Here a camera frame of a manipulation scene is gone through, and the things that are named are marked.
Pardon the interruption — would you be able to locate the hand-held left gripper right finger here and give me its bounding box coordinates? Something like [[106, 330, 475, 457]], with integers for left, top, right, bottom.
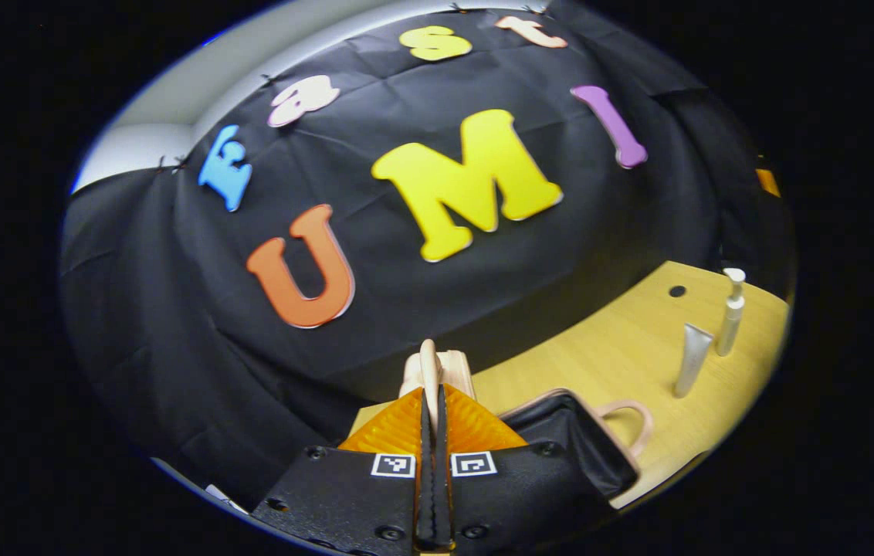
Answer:
[[435, 384, 617, 555]]

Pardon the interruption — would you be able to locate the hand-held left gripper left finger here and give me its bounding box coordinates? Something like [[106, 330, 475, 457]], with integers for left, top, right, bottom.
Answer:
[[250, 385, 438, 556]]

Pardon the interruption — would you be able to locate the pink suitcase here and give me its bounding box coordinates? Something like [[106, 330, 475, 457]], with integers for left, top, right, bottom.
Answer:
[[398, 338, 655, 500]]

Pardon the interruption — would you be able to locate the white pump bottle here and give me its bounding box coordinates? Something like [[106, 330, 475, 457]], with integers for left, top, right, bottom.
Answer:
[[716, 267, 747, 358]]

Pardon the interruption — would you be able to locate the white skin care tube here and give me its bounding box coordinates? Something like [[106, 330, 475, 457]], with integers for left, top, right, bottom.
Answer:
[[673, 322, 714, 399]]

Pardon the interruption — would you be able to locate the black backdrop cloth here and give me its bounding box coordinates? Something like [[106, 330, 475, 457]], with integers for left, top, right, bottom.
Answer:
[[59, 0, 797, 510]]

